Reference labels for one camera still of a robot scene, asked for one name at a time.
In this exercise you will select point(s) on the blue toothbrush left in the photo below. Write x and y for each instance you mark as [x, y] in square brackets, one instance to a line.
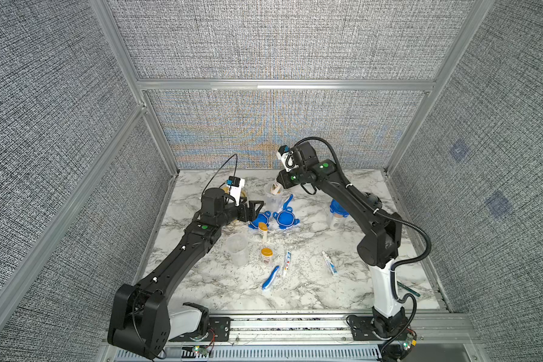
[270, 279]

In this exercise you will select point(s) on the aluminium front rail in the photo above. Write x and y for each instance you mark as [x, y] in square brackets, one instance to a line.
[331, 328]

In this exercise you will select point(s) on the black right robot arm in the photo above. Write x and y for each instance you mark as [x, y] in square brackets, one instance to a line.
[378, 248]

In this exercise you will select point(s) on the orange cap bottle lying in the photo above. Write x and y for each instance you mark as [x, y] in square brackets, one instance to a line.
[263, 232]

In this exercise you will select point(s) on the grey bowl with stones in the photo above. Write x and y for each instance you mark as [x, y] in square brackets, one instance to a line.
[374, 201]

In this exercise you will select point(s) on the toothpaste tube vertical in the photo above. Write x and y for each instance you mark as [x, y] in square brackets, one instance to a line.
[330, 264]

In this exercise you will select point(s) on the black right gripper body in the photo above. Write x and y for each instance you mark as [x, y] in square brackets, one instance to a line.
[296, 176]

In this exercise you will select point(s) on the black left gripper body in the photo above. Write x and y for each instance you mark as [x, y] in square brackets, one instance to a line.
[231, 213]

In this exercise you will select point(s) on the green handled fork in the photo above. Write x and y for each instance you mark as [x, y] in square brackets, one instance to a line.
[408, 289]

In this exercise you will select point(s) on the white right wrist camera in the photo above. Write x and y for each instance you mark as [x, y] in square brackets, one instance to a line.
[285, 156]

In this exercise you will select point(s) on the blue lid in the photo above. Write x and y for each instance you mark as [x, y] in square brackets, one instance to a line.
[286, 218]
[337, 208]
[263, 218]

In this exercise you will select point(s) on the orange cap bottle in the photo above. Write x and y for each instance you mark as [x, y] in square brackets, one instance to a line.
[267, 255]
[276, 188]
[263, 232]

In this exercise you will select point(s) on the blue toothbrush back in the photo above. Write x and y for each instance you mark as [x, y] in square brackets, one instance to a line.
[286, 205]

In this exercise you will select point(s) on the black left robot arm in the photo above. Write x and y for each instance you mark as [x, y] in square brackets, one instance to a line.
[140, 321]

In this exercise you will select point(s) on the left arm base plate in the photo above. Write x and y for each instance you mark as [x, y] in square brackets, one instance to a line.
[208, 328]

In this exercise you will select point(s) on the clear cup back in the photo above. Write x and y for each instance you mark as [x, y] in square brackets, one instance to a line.
[273, 203]

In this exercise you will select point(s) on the blue toothbrush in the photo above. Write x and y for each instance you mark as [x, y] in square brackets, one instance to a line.
[286, 205]
[270, 279]

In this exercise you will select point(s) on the yellow steamer basket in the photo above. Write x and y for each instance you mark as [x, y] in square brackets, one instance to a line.
[244, 194]

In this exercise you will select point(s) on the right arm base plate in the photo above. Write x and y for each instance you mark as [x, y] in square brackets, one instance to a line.
[363, 329]

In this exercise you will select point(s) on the orange cap bottle front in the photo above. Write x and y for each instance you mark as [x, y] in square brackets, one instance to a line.
[267, 255]

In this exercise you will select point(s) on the clear cup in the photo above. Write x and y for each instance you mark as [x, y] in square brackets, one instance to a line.
[336, 220]
[237, 246]
[273, 203]

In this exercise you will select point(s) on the toothpaste tube horizontal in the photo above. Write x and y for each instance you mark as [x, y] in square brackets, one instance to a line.
[287, 263]

